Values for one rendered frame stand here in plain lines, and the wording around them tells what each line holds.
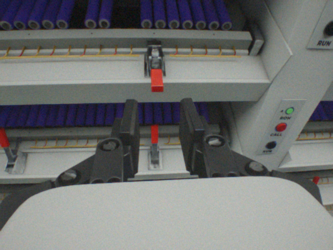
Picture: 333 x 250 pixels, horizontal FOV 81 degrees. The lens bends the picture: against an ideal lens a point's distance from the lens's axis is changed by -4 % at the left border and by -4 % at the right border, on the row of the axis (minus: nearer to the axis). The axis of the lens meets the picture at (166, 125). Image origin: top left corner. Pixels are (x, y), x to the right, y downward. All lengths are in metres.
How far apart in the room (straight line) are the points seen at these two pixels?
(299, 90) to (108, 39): 0.28
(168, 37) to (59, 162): 0.31
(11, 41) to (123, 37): 0.15
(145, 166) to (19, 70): 0.26
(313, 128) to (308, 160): 0.07
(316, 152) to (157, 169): 0.35
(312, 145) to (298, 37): 0.31
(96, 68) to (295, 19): 0.25
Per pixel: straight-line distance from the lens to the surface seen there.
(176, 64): 0.29
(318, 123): 0.56
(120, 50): 0.30
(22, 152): 0.49
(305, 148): 0.54
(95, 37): 0.30
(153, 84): 0.21
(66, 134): 0.44
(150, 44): 0.28
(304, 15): 0.29
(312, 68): 0.34
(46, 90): 0.31
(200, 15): 0.35
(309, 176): 0.73
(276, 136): 0.39
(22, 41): 0.34
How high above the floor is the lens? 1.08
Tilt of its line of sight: 42 degrees down
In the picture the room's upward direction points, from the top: 3 degrees clockwise
